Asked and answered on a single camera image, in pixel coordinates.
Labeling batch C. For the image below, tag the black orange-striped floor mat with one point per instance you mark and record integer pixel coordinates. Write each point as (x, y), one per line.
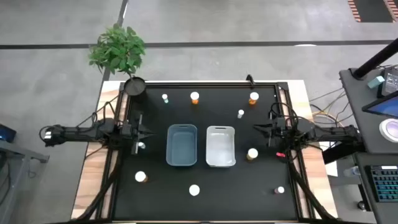
(373, 11)

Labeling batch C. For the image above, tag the black clamp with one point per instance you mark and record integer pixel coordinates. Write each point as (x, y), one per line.
(250, 79)

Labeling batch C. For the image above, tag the teal box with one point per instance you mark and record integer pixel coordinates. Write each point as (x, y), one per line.
(375, 81)

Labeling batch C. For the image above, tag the black desk device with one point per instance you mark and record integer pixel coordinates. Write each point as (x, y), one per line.
(390, 81)

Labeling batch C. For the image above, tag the green leafy plant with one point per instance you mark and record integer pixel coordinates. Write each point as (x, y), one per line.
(118, 49)

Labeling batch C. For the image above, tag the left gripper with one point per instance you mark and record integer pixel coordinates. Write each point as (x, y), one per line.
(139, 146)

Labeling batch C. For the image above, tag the blue-lit device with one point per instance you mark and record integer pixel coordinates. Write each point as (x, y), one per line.
(6, 133)

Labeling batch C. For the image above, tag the blue-lit screen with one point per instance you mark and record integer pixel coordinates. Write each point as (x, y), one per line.
(385, 107)

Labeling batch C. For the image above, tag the black aluminium table frame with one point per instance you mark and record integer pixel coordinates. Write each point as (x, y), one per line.
(217, 84)

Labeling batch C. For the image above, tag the amber medicine bottle white cap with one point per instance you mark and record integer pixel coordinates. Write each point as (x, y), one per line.
(252, 153)

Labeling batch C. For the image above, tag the orange medicine bottle white cap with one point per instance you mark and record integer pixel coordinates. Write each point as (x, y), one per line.
(140, 176)
(254, 96)
(194, 96)

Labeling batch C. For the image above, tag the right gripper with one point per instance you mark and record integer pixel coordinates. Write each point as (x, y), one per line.
(275, 130)

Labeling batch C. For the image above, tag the wide white-capped medicine bottle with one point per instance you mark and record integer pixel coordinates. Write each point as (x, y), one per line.
(194, 190)

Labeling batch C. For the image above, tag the clear water bottle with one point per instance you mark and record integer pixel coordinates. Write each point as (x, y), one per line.
(352, 171)

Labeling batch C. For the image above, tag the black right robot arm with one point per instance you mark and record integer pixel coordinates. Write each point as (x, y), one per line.
(329, 135)

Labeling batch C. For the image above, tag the dark grey side desk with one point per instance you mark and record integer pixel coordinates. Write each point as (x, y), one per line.
(357, 102)

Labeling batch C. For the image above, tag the blue plastic bin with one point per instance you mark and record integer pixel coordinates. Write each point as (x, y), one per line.
(182, 146)

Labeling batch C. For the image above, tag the black pole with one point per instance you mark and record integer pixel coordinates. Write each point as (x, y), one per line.
(376, 59)

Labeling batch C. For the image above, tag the white plastic bin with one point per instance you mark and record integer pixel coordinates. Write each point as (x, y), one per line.
(220, 147)

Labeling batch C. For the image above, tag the dark keyboard desk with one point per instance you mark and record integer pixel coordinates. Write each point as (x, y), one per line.
(363, 186)

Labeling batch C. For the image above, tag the red tag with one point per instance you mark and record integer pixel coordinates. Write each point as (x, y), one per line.
(280, 154)

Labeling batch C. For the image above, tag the white round device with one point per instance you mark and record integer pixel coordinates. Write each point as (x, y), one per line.
(390, 130)

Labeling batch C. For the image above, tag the black keyboard teal keys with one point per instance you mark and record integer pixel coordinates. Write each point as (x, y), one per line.
(385, 183)

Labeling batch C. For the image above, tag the black table mat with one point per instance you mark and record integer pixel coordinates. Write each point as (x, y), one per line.
(217, 199)

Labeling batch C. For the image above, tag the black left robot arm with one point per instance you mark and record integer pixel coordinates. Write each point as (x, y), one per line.
(77, 133)

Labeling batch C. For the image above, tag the black plant pot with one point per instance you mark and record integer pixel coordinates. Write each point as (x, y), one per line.
(135, 86)

